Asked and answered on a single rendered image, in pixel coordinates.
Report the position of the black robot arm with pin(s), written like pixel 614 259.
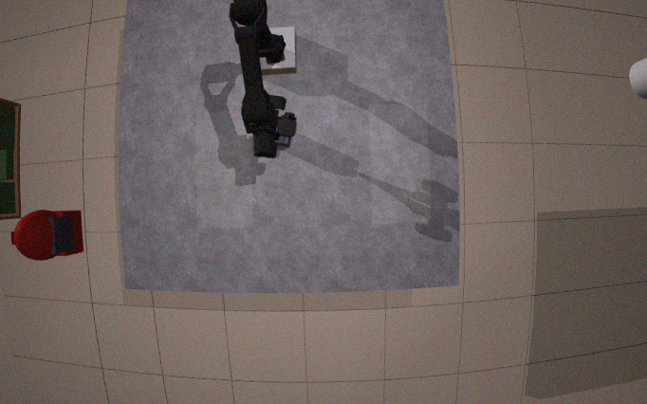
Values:
pixel 256 41

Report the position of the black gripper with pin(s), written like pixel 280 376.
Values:
pixel 279 103

